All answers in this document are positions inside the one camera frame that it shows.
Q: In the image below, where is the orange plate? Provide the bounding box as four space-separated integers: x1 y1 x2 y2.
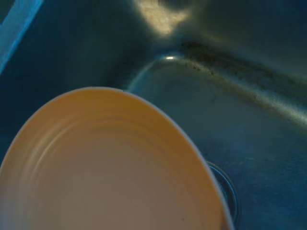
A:
0 86 236 230

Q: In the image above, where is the stainless steel double sink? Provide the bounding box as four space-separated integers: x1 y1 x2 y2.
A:
0 0 307 230

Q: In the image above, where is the metal sink drain strainer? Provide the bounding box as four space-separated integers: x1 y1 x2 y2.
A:
206 161 240 225

